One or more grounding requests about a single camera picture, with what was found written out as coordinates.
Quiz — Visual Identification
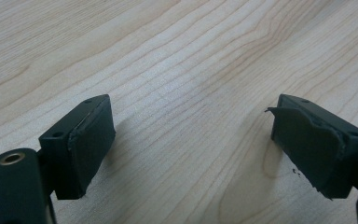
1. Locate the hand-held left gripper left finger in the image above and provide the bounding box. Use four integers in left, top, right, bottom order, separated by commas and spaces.
38, 93, 117, 201

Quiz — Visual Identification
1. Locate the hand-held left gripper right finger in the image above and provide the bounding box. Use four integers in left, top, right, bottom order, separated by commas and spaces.
264, 93, 358, 201

